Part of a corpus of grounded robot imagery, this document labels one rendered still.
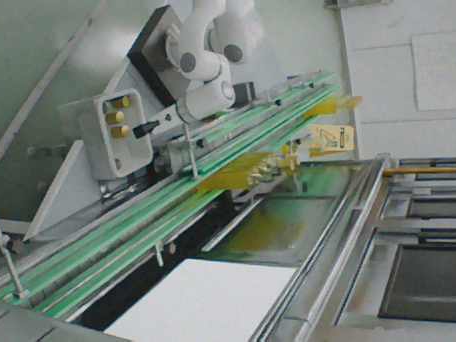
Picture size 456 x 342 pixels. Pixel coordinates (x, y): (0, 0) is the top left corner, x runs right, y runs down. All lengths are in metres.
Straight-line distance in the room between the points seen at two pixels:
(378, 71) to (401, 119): 0.84
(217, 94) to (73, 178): 0.45
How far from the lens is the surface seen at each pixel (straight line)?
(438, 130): 7.19
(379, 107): 7.19
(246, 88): 1.88
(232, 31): 1.24
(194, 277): 1.09
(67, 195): 1.19
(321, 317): 0.92
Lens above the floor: 1.66
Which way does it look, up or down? 30 degrees down
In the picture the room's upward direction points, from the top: 89 degrees clockwise
